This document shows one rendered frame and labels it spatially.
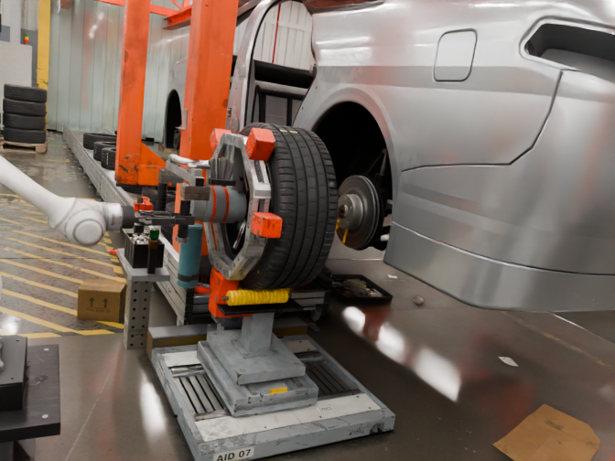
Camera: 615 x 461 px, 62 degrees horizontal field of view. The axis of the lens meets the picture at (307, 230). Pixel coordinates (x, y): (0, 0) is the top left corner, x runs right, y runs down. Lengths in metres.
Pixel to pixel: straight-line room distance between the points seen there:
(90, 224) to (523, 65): 1.24
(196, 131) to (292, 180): 0.72
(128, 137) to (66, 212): 2.76
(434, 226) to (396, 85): 0.54
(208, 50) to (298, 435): 1.62
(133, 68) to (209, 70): 1.93
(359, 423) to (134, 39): 3.20
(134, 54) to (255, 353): 2.73
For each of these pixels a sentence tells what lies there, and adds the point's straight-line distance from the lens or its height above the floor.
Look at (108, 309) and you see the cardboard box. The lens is 3.00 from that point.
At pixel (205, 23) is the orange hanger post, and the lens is 2.38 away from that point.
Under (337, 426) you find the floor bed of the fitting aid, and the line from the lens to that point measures 2.13.
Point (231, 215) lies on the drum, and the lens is 1.96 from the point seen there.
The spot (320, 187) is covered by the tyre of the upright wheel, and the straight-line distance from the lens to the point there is 1.83.
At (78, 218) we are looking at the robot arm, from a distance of 1.51.
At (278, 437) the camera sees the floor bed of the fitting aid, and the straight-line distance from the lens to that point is 2.01.
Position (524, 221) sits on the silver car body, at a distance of 1.51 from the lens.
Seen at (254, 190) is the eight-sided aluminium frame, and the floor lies 0.96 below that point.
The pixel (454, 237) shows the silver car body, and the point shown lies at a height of 0.93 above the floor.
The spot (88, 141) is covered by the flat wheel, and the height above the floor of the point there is 0.40.
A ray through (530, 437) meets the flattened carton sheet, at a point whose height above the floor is 0.01.
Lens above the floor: 1.22
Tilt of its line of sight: 12 degrees down
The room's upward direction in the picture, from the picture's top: 8 degrees clockwise
